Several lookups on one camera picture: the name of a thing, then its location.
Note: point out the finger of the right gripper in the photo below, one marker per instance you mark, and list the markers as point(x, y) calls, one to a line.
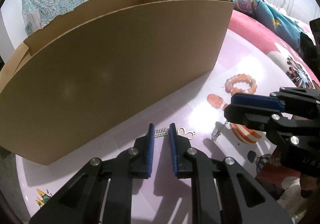
point(302, 102)
point(295, 130)

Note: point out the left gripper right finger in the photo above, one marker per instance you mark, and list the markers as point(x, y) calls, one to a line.
point(222, 191)

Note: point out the blue patterned quilt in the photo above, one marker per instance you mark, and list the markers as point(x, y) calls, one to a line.
point(284, 26)

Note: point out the brown cardboard box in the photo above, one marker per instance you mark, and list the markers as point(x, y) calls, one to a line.
point(100, 64)

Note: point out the pink floral blanket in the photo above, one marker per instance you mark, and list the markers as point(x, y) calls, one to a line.
point(275, 48)

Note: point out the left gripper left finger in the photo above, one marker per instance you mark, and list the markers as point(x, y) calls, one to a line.
point(101, 191)

